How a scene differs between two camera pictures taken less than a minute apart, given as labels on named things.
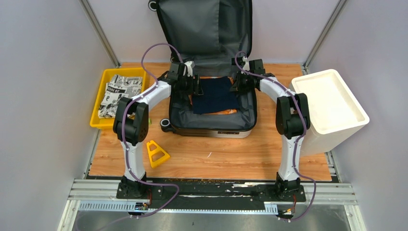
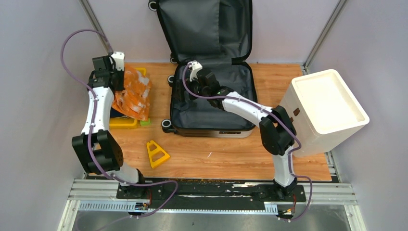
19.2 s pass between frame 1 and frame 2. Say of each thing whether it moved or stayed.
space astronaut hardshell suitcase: stayed
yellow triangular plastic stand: stayed
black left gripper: moved
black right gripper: moved
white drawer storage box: stayed
